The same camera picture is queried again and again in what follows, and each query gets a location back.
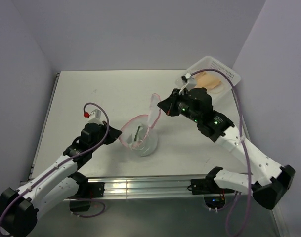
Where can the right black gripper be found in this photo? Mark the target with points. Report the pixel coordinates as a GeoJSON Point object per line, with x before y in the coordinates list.
{"type": "Point", "coordinates": [168, 105]}

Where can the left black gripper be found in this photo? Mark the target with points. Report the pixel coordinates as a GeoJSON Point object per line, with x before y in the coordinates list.
{"type": "Point", "coordinates": [113, 134]}

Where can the white mesh laundry bag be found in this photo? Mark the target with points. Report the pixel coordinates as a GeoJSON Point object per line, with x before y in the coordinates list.
{"type": "Point", "coordinates": [149, 119]}

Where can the mint green bra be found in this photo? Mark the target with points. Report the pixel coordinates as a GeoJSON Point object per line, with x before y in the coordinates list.
{"type": "Point", "coordinates": [144, 140]}

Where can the beige bra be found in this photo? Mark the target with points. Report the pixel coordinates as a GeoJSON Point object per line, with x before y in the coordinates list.
{"type": "Point", "coordinates": [207, 81]}

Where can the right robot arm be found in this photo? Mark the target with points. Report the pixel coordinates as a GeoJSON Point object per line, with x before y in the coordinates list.
{"type": "Point", "coordinates": [266, 180]}

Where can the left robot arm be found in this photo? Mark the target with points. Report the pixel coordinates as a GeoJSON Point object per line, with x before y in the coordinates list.
{"type": "Point", "coordinates": [22, 208]}

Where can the white plastic basket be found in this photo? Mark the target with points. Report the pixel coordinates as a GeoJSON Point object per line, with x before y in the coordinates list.
{"type": "Point", "coordinates": [228, 77]}

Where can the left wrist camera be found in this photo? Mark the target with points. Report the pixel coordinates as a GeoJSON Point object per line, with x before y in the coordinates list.
{"type": "Point", "coordinates": [93, 117]}

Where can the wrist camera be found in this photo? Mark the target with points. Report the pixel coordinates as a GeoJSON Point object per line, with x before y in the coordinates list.
{"type": "Point", "coordinates": [93, 117]}
{"type": "Point", "coordinates": [188, 82]}

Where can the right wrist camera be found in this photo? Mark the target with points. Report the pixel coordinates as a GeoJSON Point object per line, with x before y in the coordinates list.
{"type": "Point", "coordinates": [188, 82]}

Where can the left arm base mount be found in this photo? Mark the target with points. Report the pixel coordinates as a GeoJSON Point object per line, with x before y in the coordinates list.
{"type": "Point", "coordinates": [86, 198]}

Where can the aluminium table frame rail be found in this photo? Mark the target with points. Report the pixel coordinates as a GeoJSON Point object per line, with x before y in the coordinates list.
{"type": "Point", "coordinates": [145, 185]}

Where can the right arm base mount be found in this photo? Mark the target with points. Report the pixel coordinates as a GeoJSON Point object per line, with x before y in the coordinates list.
{"type": "Point", "coordinates": [208, 187]}

